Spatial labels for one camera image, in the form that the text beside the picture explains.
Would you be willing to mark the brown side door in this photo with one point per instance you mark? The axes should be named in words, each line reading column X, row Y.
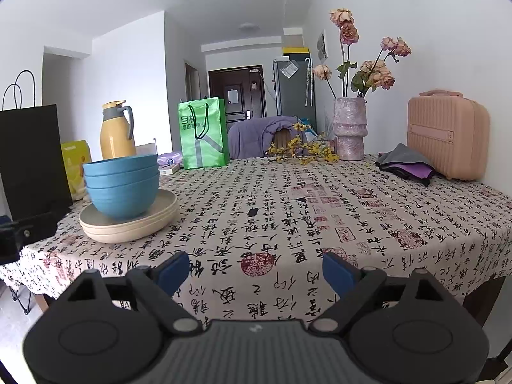
column 192, row 82

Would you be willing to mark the cream plate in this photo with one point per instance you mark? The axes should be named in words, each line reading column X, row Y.
column 168, row 219
column 164, row 204
column 128, row 236

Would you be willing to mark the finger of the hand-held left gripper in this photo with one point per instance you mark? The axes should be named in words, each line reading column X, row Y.
column 32, row 230

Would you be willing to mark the grey purple cloth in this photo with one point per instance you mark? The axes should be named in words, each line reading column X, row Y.
column 404, row 160

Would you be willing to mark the white flat box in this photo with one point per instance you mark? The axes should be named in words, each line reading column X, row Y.
column 170, row 170

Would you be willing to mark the dried pink roses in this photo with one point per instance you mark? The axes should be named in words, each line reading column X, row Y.
column 348, row 34

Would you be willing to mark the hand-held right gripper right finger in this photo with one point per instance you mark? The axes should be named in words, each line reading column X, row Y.
column 338, row 272

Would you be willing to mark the yellow flower branches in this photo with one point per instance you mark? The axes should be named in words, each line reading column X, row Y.
column 296, row 148

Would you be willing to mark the hanging folded umbrella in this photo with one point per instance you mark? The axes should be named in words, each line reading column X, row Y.
column 308, row 84

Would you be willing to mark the calligraphy print tablecloth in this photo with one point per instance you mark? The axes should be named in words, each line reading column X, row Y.
column 280, row 216

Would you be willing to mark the purple tissue pack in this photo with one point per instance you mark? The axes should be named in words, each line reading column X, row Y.
column 170, row 158

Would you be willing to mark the black paper bag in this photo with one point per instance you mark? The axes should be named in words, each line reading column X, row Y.
column 32, row 160

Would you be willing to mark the yellow thermos jug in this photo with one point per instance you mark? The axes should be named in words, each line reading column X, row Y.
column 116, row 136

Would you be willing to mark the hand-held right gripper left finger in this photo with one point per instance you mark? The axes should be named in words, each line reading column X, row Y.
column 176, row 270

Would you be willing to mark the round ceiling lamp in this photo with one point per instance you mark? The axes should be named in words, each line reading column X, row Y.
column 249, row 27

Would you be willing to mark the green paper bag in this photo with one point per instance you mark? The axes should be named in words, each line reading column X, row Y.
column 200, row 140

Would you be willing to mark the wooden table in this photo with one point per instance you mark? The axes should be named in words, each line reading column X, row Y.
column 480, row 300

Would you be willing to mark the purple blanket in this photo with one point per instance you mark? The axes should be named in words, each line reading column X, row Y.
column 252, row 136

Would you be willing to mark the grey refrigerator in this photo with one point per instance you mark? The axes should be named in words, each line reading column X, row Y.
column 294, row 96

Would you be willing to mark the yellow box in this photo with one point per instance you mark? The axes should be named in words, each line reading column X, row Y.
column 296, row 51

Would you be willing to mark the pink textured vase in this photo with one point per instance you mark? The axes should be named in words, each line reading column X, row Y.
column 350, row 128

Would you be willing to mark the yellow-green carton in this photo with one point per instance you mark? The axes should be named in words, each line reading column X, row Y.
column 74, row 164

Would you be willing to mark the dark brown door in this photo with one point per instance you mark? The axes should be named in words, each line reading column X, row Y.
column 218, row 104

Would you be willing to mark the blue bowl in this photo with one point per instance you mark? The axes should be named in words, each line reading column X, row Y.
column 120, row 166
column 120, row 182
column 120, row 204

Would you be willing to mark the pink hard case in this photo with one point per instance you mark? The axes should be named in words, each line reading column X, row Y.
column 448, row 136

